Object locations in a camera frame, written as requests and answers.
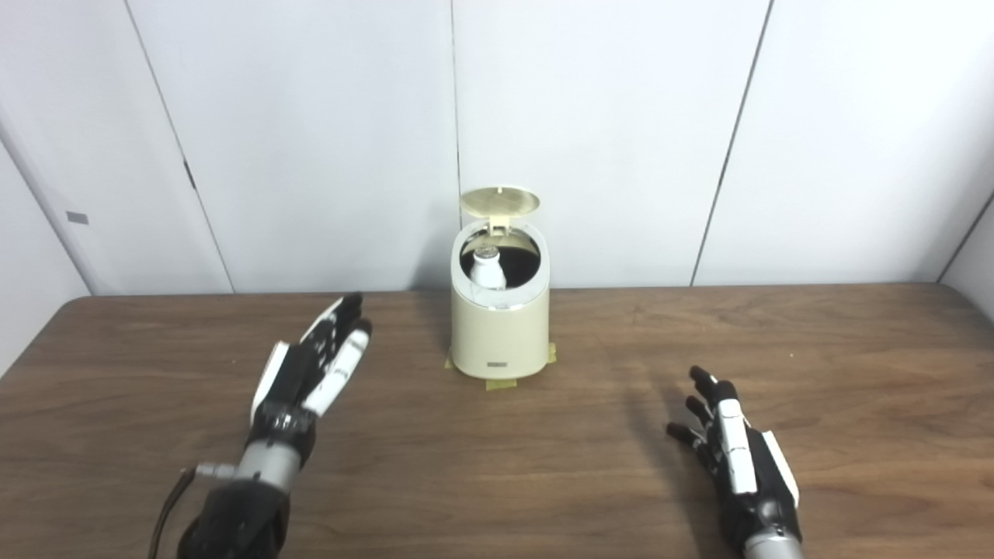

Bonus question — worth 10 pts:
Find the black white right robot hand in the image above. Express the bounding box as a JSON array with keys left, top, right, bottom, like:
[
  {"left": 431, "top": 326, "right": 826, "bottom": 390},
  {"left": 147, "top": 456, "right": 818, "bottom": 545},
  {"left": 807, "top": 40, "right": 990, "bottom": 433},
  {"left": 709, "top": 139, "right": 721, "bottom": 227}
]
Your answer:
[{"left": 666, "top": 366, "right": 801, "bottom": 548}]

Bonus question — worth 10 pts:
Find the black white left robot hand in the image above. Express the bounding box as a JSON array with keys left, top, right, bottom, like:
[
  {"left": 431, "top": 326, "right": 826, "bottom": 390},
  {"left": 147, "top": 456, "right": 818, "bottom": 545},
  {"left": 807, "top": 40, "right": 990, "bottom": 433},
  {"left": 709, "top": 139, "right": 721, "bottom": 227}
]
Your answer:
[{"left": 250, "top": 292, "right": 374, "bottom": 467}]

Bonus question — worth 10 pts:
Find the small white plastic bottle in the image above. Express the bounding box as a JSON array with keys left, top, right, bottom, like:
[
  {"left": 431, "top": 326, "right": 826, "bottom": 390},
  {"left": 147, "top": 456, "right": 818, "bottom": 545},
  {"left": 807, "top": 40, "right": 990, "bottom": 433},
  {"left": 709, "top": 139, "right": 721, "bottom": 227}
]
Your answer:
[{"left": 469, "top": 245, "right": 507, "bottom": 290}]

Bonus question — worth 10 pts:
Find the cream round bin lid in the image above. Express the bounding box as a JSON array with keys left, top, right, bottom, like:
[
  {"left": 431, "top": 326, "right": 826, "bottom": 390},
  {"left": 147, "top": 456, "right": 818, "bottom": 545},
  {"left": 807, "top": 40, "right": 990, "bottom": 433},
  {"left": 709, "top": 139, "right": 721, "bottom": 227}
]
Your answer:
[{"left": 460, "top": 185, "right": 540, "bottom": 234}]

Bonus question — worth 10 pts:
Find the cream-colored bin body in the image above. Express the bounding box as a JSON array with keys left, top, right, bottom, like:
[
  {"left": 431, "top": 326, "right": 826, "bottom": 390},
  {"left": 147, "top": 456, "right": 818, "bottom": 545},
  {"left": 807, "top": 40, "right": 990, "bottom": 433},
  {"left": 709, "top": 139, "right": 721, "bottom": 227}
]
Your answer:
[{"left": 450, "top": 220, "right": 551, "bottom": 381}]

